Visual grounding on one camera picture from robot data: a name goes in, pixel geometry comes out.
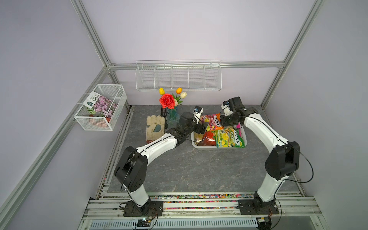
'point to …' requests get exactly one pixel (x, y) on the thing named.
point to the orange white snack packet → (214, 121)
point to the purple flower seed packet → (102, 105)
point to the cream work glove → (155, 127)
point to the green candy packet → (229, 137)
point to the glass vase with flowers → (170, 102)
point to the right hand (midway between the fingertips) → (222, 120)
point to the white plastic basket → (192, 134)
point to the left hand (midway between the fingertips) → (203, 120)
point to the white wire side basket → (89, 120)
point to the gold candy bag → (198, 137)
